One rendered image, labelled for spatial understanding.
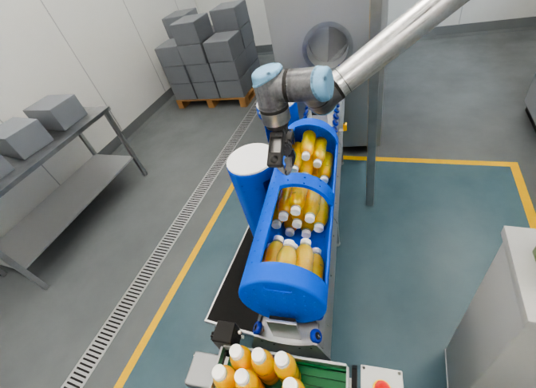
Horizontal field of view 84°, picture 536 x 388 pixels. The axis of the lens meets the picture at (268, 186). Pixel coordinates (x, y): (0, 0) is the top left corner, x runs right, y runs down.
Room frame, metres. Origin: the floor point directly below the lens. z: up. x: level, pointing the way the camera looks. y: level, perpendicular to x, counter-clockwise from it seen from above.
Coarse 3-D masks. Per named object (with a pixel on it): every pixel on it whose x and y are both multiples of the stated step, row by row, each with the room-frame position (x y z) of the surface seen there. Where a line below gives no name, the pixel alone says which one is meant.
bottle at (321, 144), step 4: (316, 140) 1.22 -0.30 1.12; (320, 140) 1.21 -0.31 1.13; (324, 140) 1.21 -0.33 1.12; (316, 144) 1.19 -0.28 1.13; (320, 144) 1.17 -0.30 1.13; (324, 144) 1.18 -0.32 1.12; (316, 148) 1.15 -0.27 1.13; (320, 148) 1.14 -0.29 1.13; (324, 148) 1.14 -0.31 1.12; (316, 152) 1.12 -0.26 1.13; (320, 152) 1.11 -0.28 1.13; (324, 152) 1.12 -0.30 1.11; (312, 156) 1.12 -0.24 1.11; (316, 156) 1.10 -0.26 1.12; (320, 156) 1.09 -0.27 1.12; (324, 156) 1.10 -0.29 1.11; (312, 160) 1.11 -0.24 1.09; (324, 160) 1.10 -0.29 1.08
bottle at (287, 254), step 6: (282, 246) 0.63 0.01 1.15; (288, 246) 0.61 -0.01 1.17; (282, 252) 0.59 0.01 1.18; (288, 252) 0.59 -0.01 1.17; (294, 252) 0.59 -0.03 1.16; (276, 258) 0.59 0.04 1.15; (282, 258) 0.57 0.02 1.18; (288, 258) 0.57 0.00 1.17; (294, 258) 0.57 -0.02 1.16; (294, 264) 0.55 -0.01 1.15
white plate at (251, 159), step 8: (256, 144) 1.47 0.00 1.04; (264, 144) 1.44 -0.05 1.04; (232, 152) 1.45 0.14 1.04; (240, 152) 1.43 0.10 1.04; (248, 152) 1.40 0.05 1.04; (256, 152) 1.38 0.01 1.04; (264, 152) 1.36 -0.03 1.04; (232, 160) 1.37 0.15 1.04; (240, 160) 1.35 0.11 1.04; (248, 160) 1.33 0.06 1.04; (256, 160) 1.31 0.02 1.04; (264, 160) 1.29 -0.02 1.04; (232, 168) 1.30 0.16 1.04; (240, 168) 1.28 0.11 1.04; (248, 168) 1.26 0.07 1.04; (256, 168) 1.24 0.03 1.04; (264, 168) 1.23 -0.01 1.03
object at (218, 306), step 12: (252, 240) 1.51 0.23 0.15; (240, 252) 1.43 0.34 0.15; (240, 264) 1.33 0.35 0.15; (228, 276) 1.25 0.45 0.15; (240, 276) 1.23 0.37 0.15; (228, 288) 1.16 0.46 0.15; (216, 300) 1.10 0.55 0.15; (228, 300) 1.07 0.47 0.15; (240, 300) 1.05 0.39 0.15; (216, 312) 1.01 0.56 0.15; (228, 312) 0.99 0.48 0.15; (240, 312) 0.97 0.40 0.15; (252, 312) 0.94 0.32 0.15; (240, 324) 0.89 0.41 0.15; (252, 324) 0.87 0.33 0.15
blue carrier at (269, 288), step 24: (312, 120) 1.24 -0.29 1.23; (336, 144) 1.16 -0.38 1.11; (336, 168) 1.00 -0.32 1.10; (264, 216) 0.74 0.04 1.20; (264, 240) 0.62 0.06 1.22; (312, 240) 0.76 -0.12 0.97; (264, 264) 0.53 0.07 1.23; (288, 264) 0.51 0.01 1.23; (240, 288) 0.51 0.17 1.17; (264, 288) 0.48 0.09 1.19; (288, 288) 0.45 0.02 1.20; (312, 288) 0.44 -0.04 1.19; (264, 312) 0.49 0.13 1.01; (288, 312) 0.46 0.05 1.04; (312, 312) 0.43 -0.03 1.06
